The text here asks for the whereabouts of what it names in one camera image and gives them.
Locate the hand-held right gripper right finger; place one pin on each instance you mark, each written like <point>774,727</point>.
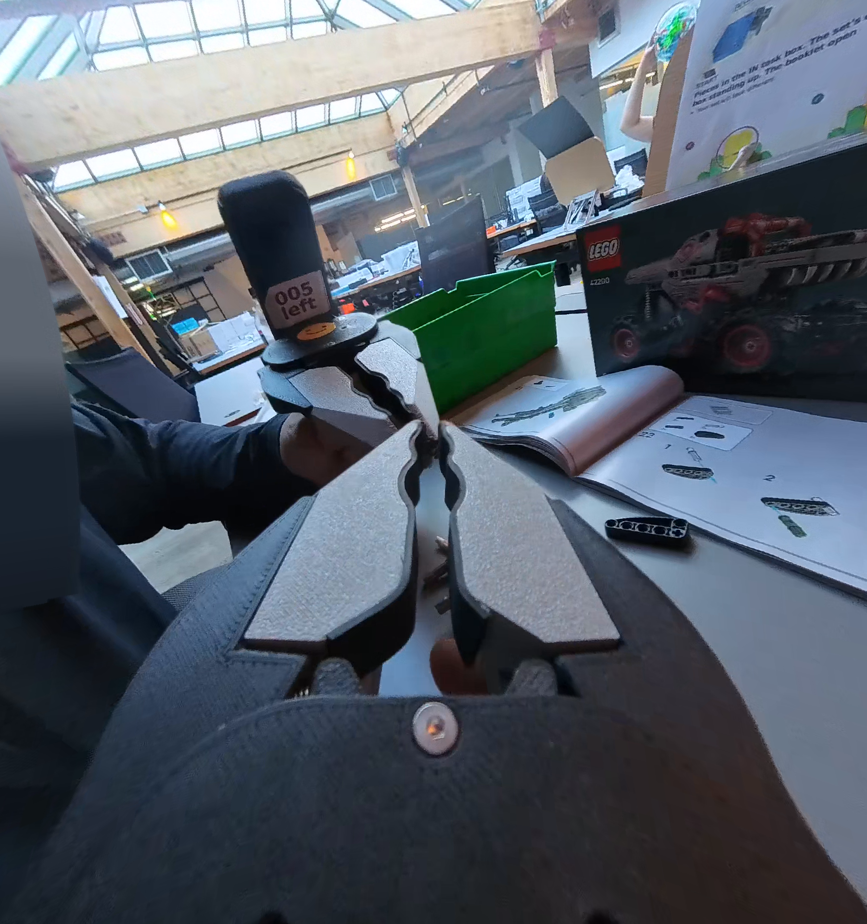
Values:
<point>527,570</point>

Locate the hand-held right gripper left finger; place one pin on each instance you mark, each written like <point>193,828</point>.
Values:
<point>332,563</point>

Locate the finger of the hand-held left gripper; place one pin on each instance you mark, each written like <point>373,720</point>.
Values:
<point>340,401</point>
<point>397,375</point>

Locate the person's left forearm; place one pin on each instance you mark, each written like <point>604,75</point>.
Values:
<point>181,469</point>

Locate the black lego beam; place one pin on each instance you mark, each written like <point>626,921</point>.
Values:
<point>646,529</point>

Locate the lego instruction booklet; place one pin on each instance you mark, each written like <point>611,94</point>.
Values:
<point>765,462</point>

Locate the dark truck lego box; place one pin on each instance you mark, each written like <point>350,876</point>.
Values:
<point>765,289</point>

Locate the person's left hand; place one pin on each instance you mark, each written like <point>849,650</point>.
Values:
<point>318,451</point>

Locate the green plastic bin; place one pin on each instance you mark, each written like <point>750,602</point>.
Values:
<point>477,339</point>

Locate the yellow hanging lamp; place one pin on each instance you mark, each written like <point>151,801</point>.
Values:
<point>166,216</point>

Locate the black computer monitor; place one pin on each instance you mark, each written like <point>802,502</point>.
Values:
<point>451,249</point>

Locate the black office chair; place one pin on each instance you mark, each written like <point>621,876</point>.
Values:
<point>137,390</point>

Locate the open cardboard box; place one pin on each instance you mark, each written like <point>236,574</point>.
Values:
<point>578,166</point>

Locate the person's dark clothing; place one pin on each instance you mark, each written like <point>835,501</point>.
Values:
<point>44,686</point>

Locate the printed task sheet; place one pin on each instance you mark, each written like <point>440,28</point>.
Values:
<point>787,86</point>

